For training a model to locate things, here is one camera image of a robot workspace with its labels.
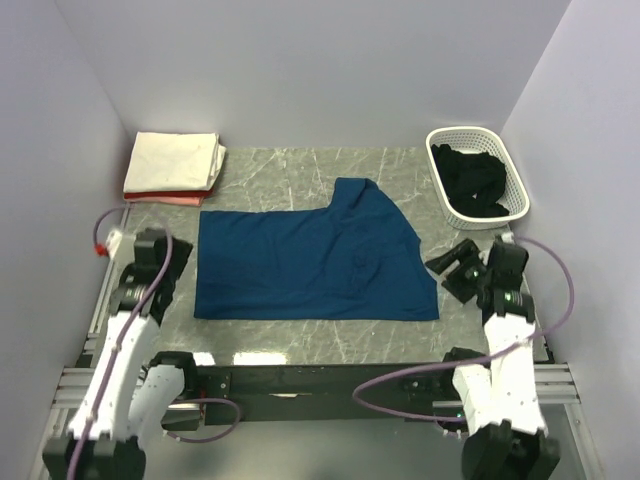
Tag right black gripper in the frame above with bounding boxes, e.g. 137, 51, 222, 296
424, 237, 491, 304

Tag blue t-shirt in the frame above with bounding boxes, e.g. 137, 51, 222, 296
194, 178, 439, 322

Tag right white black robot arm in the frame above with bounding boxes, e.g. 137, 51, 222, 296
425, 238, 560, 479

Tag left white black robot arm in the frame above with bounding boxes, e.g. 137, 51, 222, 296
42, 228, 200, 479

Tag white plastic laundry basket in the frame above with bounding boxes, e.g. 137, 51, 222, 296
425, 126, 530, 231

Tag folded pink t-shirt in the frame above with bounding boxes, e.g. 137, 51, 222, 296
125, 196, 204, 207

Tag black clothes in basket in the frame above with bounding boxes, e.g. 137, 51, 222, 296
431, 144, 510, 218

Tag folded red t-shirt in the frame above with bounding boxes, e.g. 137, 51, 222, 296
123, 189, 213, 201

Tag folded white t-shirt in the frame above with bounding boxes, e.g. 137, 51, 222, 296
123, 132, 226, 194

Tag black base beam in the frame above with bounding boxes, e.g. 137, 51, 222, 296
177, 364, 462, 422

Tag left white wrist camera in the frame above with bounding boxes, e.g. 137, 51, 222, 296
94, 227, 132, 261

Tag aluminium rail frame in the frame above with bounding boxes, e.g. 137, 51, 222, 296
27, 363, 594, 480

